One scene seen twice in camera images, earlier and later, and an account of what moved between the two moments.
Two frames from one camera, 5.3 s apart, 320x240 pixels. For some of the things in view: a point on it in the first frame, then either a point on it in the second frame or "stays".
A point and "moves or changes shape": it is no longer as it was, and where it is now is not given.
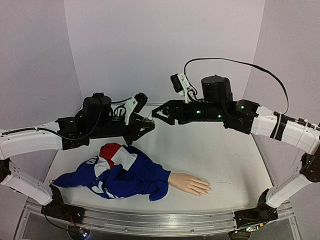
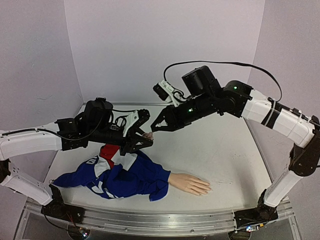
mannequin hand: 189,183 stays
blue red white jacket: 118,171 stays
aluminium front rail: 157,222 stays
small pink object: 149,120 moves or changes shape
